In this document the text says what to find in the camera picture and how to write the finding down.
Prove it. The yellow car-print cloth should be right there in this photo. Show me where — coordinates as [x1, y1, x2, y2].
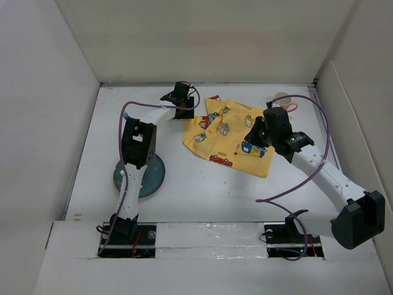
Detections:
[182, 95, 274, 178]

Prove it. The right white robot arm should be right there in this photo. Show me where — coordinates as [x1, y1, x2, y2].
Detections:
[244, 107, 385, 250]

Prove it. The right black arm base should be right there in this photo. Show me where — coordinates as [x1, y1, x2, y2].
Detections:
[259, 215, 324, 260]

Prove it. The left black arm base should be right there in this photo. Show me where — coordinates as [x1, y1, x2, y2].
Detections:
[96, 222, 157, 259]

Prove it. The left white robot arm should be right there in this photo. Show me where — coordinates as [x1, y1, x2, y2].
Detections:
[109, 81, 201, 244]

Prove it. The pink ceramic mug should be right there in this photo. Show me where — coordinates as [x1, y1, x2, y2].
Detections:
[273, 92, 298, 112]

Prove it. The teal ceramic plate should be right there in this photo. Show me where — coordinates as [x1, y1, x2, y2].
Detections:
[112, 154, 166, 199]

